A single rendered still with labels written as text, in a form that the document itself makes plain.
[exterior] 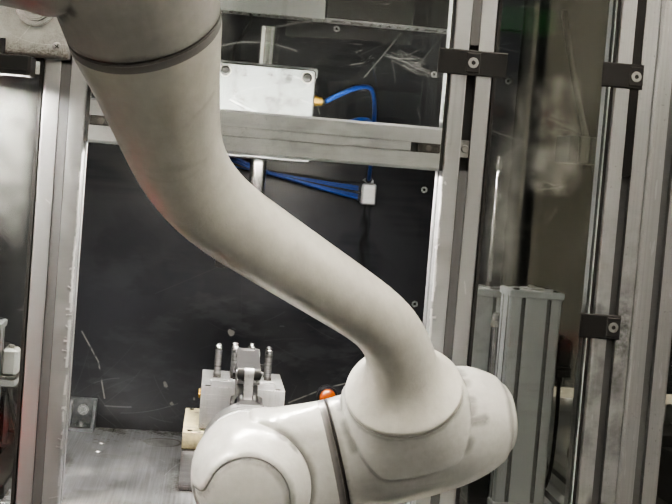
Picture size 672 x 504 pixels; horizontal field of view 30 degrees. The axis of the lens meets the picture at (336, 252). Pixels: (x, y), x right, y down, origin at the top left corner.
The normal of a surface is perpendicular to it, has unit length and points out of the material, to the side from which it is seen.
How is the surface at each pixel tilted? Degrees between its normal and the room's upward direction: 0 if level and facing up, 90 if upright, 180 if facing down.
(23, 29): 90
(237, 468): 72
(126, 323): 90
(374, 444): 110
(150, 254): 90
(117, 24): 138
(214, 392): 90
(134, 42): 134
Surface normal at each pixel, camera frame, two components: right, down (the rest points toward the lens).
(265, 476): 0.12, -0.10
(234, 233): 0.35, 0.54
